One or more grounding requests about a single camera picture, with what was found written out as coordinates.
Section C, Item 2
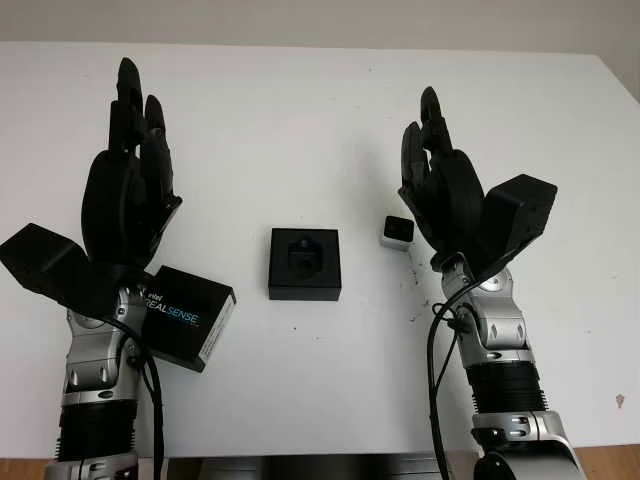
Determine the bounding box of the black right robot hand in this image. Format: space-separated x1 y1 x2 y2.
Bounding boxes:
397 86 486 260

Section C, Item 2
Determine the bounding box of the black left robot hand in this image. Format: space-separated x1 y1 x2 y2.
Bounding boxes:
81 57 184 274

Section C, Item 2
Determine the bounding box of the small silver depth camera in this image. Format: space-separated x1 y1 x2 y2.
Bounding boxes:
380 215 416 248

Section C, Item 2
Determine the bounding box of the black RealSense box lid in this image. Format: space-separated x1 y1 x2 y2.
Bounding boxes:
141 265 237 374

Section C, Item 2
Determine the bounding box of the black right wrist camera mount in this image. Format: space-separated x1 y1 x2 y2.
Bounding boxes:
472 174 559 281

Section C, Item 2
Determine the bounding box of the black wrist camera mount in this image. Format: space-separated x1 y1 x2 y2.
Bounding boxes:
0 223 154 321
472 174 559 281

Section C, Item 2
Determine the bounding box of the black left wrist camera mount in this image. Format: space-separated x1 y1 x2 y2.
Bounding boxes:
0 223 154 321

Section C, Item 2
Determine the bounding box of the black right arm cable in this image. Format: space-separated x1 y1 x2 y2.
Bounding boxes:
424 284 481 480

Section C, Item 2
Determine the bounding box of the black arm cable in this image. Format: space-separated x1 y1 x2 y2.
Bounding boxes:
107 314 165 480
424 284 481 480

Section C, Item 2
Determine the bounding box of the black camera box base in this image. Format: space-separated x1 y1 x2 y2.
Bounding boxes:
268 227 343 302

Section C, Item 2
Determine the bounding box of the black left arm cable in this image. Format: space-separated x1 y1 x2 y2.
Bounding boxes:
107 314 165 480

